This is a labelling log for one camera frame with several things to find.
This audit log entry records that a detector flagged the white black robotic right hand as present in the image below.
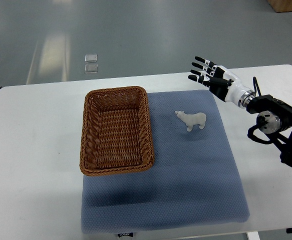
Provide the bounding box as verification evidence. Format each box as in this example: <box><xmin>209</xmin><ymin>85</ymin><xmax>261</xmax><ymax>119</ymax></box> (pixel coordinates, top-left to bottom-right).
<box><xmin>188</xmin><ymin>56</ymin><xmax>255</xmax><ymax>109</ymax></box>

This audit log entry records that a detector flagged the white toy polar bear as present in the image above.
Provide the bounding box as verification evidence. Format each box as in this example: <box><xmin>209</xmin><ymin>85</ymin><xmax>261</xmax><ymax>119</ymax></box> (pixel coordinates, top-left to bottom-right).
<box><xmin>175</xmin><ymin>111</ymin><xmax>207</xmax><ymax>132</ymax></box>

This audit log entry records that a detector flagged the brown wicker basket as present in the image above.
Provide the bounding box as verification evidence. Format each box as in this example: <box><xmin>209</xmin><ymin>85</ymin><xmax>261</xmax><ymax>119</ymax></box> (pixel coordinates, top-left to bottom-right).
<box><xmin>79</xmin><ymin>86</ymin><xmax>155</xmax><ymax>176</ymax></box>

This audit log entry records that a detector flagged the brown wooden cabinet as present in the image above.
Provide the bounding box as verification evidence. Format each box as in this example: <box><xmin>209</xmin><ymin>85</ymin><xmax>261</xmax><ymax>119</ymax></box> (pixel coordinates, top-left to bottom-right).
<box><xmin>267</xmin><ymin>0</ymin><xmax>292</xmax><ymax>13</ymax></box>

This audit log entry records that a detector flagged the blue quilted cloth mat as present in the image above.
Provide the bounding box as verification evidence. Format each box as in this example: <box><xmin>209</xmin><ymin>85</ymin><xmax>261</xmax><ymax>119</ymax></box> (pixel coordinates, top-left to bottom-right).
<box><xmin>81</xmin><ymin>90</ymin><xmax>249</xmax><ymax>234</ymax></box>

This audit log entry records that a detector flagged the upper clear floor plate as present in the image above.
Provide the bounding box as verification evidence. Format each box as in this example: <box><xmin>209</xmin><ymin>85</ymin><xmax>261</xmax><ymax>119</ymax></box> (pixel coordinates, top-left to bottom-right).
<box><xmin>85</xmin><ymin>53</ymin><xmax>98</xmax><ymax>63</ymax></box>

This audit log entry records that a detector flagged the clear floor plate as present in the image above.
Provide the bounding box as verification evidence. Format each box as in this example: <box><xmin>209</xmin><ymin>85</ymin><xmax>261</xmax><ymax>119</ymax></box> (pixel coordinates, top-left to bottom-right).
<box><xmin>85</xmin><ymin>63</ymin><xmax>98</xmax><ymax>74</ymax></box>
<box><xmin>85</xmin><ymin>53</ymin><xmax>98</xmax><ymax>63</ymax></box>

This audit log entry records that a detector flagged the lower clear floor plate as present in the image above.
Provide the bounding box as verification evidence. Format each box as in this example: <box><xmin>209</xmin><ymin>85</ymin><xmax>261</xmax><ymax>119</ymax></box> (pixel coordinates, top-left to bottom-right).
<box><xmin>85</xmin><ymin>63</ymin><xmax>98</xmax><ymax>74</ymax></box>

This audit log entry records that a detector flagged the white table leg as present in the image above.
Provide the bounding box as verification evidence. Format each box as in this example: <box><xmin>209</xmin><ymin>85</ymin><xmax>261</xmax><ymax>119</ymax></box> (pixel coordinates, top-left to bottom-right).
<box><xmin>246</xmin><ymin>231</ymin><xmax>260</xmax><ymax>240</ymax></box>

